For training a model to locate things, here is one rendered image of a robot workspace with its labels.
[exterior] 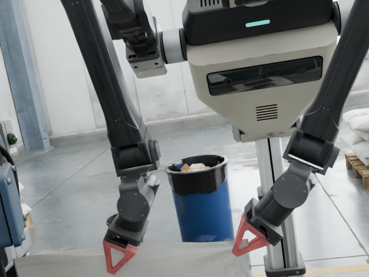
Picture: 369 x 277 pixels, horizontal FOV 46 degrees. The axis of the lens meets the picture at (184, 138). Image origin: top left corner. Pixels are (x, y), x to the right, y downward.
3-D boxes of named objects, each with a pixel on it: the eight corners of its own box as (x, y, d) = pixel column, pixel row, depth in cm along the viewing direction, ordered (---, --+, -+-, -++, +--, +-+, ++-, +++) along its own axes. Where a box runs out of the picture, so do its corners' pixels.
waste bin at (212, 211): (240, 227, 351) (229, 150, 340) (241, 256, 301) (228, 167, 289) (182, 233, 358) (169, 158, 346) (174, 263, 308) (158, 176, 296)
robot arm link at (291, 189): (341, 147, 78) (295, 128, 80) (341, 150, 67) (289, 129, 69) (314, 206, 79) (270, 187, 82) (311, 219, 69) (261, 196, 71)
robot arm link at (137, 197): (157, 137, 83) (115, 144, 84) (147, 150, 72) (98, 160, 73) (170, 195, 85) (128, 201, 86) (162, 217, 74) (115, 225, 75)
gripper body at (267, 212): (247, 223, 76) (274, 192, 74) (246, 203, 86) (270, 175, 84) (277, 245, 76) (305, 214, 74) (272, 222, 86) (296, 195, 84)
